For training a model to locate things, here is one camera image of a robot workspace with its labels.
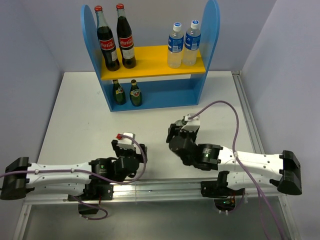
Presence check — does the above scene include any green Perrier bottle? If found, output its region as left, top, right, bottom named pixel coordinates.
left=112, top=79, right=126, bottom=105
left=129, top=79, right=143, bottom=107

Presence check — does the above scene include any Pocari Sweat bottle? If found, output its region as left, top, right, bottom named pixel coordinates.
left=167, top=22, right=184, bottom=69
left=182, top=20, right=201, bottom=66

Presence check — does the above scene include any clear glass bottle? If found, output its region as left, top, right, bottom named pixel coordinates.
left=174, top=119, right=187, bottom=127

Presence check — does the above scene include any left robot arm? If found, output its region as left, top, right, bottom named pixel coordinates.
left=0, top=139, right=147, bottom=201

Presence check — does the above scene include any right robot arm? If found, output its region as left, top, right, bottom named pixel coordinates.
left=166, top=123, right=302, bottom=196

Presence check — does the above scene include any blue and yellow shelf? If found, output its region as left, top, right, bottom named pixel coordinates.
left=80, top=0, right=220, bottom=112

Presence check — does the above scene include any left cola glass bottle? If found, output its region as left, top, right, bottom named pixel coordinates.
left=94, top=5, right=120, bottom=72

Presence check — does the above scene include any cola glass bottle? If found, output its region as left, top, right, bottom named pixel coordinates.
left=94, top=5, right=120, bottom=72
left=116, top=3, right=136, bottom=69

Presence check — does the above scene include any right cola glass bottle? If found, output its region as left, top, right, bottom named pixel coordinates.
left=116, top=3, right=136, bottom=69

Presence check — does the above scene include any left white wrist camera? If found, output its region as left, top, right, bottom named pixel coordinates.
left=116, top=132, right=136, bottom=150

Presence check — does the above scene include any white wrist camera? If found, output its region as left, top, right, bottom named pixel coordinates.
left=181, top=114, right=200, bottom=133
left=116, top=132, right=136, bottom=150

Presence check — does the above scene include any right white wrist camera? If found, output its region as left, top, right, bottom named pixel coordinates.
left=181, top=114, right=200, bottom=133

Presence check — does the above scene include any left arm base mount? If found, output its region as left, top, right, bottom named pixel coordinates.
left=67, top=184, right=114, bottom=221

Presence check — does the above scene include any aluminium front rail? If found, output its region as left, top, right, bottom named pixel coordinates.
left=13, top=180, right=280, bottom=240

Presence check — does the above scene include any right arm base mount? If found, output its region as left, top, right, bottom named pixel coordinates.
left=200, top=180, right=246, bottom=216

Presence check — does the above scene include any aluminium side rail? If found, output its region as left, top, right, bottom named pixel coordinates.
left=231, top=71, right=301, bottom=240

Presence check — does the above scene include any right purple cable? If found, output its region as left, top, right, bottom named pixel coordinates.
left=188, top=100, right=286, bottom=240

